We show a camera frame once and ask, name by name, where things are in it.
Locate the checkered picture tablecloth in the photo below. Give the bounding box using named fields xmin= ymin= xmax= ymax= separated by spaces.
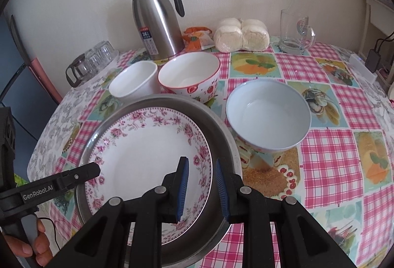
xmin=49 ymin=36 xmax=394 ymax=268

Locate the stainless steel thermos jug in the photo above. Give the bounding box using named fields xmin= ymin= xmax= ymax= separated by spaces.
xmin=132 ymin=0 xmax=185 ymax=60

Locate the white power strip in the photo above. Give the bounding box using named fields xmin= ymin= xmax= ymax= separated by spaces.
xmin=349 ymin=54 xmax=377 ymax=84

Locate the white wooden shelf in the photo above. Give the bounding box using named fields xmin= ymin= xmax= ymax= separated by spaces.
xmin=358 ymin=0 xmax=394 ymax=84

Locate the orange snack packet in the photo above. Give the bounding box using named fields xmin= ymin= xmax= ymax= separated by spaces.
xmin=182 ymin=27 xmax=214 ymax=52

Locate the grey floral cloth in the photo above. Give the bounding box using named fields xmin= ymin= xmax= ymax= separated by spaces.
xmin=27 ymin=48 xmax=136 ymax=185

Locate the white square bowl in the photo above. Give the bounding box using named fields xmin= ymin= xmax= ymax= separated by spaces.
xmin=109 ymin=61 xmax=160 ymax=104

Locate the light blue floral bowl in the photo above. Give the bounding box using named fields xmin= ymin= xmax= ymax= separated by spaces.
xmin=226 ymin=79 xmax=311 ymax=153

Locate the stainless steel round pan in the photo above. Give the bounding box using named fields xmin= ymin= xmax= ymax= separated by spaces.
xmin=80 ymin=94 xmax=242 ymax=267

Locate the person's left hand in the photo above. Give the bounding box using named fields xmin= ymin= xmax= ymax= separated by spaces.
xmin=2 ymin=219 xmax=53 ymax=268

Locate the glass beer mug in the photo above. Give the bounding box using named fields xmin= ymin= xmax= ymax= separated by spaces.
xmin=278 ymin=10 xmax=316 ymax=55

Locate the bag of steamed buns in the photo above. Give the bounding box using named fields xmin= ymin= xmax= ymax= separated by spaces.
xmin=214 ymin=18 xmax=270 ymax=52

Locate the floral rimmed round plate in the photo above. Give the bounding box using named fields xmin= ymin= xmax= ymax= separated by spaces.
xmin=82 ymin=107 xmax=212 ymax=244

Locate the strawberry pattern bowl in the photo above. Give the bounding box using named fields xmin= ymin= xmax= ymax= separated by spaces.
xmin=158 ymin=52 xmax=221 ymax=103

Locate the black power adapter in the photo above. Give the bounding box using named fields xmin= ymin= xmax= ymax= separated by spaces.
xmin=365 ymin=49 xmax=381 ymax=73

